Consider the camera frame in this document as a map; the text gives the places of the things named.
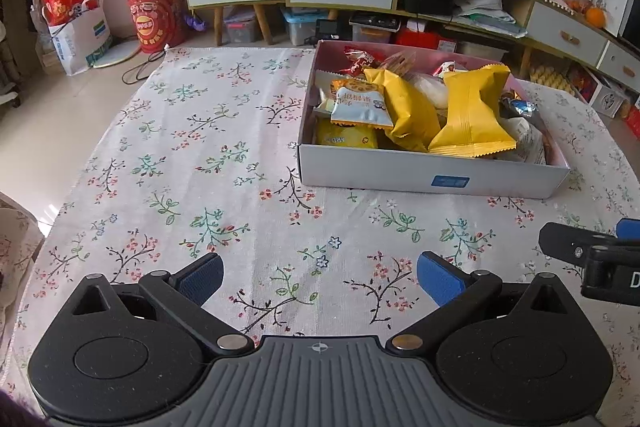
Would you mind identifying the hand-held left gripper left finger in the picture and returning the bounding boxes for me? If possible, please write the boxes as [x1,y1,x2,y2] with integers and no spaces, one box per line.
[60,252,256,355]

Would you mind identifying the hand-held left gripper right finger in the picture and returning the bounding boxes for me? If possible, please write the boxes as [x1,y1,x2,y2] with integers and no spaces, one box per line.
[387,251,578,355]

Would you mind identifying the white pecan packet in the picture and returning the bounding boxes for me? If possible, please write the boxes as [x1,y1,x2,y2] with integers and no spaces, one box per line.
[495,117,548,165]

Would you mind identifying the pink white cardboard box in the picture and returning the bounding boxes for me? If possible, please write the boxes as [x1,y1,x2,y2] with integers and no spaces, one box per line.
[296,39,572,200]

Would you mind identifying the small blue foil packet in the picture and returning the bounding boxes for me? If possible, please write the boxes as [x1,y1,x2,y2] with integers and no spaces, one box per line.
[500,96,540,120]

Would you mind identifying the printed yellow snack packet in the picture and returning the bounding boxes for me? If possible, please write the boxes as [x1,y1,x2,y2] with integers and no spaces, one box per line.
[314,118,379,151]

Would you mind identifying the puffy golden yellow packet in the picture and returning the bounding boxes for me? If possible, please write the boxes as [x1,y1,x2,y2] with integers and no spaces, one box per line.
[364,68,442,152]

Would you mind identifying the clear plastic bread packet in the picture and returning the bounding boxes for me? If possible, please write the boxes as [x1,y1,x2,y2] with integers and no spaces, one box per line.
[407,72,451,110]

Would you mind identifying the white orange cracker packet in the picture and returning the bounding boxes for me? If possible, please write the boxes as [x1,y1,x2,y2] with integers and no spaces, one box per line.
[330,77,393,128]

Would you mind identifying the clear packet red lettering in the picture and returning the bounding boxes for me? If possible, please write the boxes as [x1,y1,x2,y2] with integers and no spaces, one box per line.
[377,52,418,75]

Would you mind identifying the red snack packet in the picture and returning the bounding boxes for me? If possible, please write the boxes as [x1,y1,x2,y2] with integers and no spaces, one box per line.
[342,48,387,76]

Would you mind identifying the white printed carton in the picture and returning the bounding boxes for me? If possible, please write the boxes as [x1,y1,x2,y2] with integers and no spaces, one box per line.
[590,82,628,118]

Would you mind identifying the floral tablecloth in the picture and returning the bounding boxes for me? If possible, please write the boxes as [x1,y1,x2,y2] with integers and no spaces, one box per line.
[0,46,640,427]

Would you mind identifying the yellow beaded cushion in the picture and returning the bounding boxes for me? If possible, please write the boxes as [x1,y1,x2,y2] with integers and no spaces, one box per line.
[530,67,576,90]

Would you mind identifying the floral covered chair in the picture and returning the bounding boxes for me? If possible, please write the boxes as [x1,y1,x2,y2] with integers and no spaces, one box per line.
[0,192,46,388]

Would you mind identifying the black monitor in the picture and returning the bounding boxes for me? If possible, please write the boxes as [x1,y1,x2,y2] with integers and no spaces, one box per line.
[619,0,640,50]

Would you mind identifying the white paper box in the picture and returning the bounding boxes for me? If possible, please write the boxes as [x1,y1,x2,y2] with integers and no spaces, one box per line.
[595,0,633,35]

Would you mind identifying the white round floor base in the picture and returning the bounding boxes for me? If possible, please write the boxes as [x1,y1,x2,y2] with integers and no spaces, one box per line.
[92,41,143,69]

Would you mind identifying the red flat box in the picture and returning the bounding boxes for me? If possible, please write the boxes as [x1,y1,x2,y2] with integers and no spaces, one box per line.
[395,29,453,52]

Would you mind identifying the folded white teal cloths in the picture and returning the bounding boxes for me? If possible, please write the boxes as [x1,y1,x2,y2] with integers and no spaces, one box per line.
[452,0,528,38]

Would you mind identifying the clear plastic storage box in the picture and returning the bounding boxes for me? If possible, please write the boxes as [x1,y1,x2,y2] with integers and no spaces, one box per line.
[281,7,328,46]
[223,9,261,45]

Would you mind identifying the red cylindrical gift box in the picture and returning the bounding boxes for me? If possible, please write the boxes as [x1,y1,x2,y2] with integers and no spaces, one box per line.
[124,0,190,54]

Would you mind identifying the white paper shopping bag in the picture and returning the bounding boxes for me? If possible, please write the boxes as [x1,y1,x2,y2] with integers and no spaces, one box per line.
[42,0,113,75]

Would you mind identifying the flat grey device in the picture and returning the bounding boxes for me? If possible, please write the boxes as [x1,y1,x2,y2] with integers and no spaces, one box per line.
[349,13,402,32]

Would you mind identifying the small black appliance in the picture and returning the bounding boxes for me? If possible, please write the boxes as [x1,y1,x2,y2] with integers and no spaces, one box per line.
[316,19,346,42]

